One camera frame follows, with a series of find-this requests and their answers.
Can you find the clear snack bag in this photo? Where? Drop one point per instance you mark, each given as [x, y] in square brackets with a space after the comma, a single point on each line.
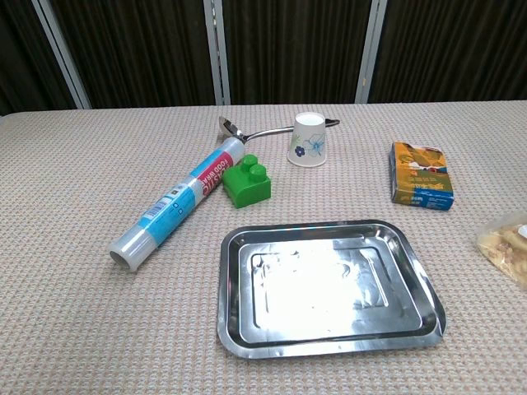
[507, 245]

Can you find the stainless steel tray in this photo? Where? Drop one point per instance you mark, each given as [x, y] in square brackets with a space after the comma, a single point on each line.
[329, 288]

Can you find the floral paper cup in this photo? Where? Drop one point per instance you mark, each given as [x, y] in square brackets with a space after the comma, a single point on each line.
[308, 142]

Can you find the plastic food wrap roll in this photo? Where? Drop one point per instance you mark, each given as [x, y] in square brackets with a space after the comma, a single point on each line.
[177, 201]

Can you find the green toy building block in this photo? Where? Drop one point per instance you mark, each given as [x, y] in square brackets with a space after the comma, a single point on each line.
[246, 183]

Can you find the grey metal frame post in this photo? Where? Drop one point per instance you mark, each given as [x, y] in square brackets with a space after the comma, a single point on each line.
[369, 49]
[62, 53]
[217, 49]

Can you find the dark pleated curtain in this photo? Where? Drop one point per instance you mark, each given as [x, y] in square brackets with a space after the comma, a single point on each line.
[288, 45]

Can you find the stainless steel ladle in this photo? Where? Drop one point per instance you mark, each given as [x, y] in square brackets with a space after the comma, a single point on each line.
[263, 133]

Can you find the orange and blue carton box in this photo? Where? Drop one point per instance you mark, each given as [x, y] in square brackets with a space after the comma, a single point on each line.
[421, 176]

